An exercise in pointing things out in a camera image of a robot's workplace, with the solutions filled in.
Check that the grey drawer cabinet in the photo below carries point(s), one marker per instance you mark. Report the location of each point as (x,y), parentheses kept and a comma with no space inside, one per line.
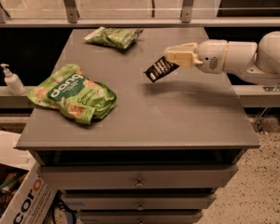
(182,135)

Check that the top drawer round knob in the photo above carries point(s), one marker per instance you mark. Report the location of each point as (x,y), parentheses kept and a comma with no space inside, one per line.
(139,183)

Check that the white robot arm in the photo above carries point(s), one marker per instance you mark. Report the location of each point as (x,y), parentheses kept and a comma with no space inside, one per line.
(257,63)

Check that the white cardboard box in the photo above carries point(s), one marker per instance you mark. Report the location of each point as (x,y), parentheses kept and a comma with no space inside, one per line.
(25,198)

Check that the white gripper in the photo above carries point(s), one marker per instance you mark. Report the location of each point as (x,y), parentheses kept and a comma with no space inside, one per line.
(211,56)

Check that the black rxbar chocolate bar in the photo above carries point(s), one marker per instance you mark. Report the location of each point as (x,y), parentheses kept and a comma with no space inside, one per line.
(161,68)

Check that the white pump bottle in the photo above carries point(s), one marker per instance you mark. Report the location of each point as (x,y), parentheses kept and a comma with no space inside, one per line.
(12,80)

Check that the grey metal railing frame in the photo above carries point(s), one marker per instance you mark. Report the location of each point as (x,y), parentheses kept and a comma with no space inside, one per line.
(139,13)

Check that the large green dang chip bag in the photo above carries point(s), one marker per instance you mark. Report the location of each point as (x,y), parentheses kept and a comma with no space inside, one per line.
(74,95)

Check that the drawer round knob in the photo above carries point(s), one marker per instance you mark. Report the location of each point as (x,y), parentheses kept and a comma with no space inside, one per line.
(139,183)
(140,207)

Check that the small green chip bag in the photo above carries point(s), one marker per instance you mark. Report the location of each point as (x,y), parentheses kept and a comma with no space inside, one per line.
(113,37)

